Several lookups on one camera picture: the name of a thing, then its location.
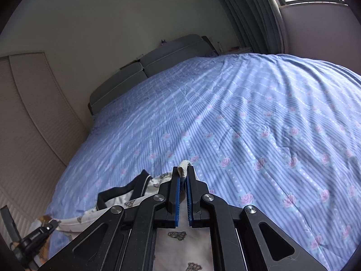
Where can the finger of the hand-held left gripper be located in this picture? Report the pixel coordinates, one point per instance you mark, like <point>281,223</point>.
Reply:
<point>52,225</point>

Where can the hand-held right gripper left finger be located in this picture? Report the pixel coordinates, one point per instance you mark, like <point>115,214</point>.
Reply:
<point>177,200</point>

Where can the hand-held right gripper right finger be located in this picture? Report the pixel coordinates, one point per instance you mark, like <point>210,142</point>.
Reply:
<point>189,203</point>

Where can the cream bear-print polo shirt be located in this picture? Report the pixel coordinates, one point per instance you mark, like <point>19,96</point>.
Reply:
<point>183,248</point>

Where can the brown striped folded garment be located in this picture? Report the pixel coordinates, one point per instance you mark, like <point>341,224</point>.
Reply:
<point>43,218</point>

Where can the blue striped floral blanket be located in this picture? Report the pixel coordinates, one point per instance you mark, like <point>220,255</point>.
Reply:
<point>253,118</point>

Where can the cream louvered wardrobe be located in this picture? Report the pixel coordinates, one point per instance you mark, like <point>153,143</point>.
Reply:
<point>33,118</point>

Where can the grey padded headboard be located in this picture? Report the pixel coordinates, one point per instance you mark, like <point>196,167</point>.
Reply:
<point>169,53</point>

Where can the small clear bottle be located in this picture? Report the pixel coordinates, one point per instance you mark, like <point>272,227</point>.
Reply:
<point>220,47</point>

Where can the white nightstand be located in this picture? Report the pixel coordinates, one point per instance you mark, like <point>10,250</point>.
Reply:
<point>242,50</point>

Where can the grey-green curtain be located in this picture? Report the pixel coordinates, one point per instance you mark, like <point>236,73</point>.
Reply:
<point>248,11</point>

